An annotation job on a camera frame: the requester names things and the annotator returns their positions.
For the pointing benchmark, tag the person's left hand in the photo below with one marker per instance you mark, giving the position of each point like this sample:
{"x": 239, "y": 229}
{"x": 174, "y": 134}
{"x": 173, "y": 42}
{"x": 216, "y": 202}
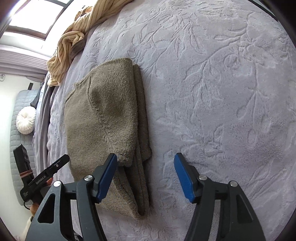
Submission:
{"x": 34, "y": 207}

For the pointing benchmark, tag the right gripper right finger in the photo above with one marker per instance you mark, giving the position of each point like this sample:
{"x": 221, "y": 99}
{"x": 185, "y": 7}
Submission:
{"x": 237, "y": 218}

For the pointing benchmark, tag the brown framed window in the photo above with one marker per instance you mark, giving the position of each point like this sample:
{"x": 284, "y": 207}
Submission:
{"x": 36, "y": 18}

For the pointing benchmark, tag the round white pleated cushion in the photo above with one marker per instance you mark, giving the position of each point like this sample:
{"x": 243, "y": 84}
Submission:
{"x": 25, "y": 120}

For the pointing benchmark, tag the grey quilted mattress pad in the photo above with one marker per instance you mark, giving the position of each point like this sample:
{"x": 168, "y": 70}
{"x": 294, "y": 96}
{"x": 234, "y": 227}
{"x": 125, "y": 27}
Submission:
{"x": 23, "y": 99}

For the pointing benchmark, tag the brown knit sweater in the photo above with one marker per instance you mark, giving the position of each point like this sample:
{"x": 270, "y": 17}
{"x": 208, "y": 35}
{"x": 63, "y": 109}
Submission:
{"x": 105, "y": 113}

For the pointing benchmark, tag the yellow striped garment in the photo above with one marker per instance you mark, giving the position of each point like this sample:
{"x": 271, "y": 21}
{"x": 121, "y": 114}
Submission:
{"x": 85, "y": 19}

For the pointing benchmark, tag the folded lavender window blind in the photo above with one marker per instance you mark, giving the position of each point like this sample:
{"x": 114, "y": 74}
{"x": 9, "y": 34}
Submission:
{"x": 23, "y": 62}

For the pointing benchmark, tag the embossed lavender bedspread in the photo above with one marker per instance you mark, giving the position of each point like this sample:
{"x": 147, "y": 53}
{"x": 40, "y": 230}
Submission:
{"x": 219, "y": 81}

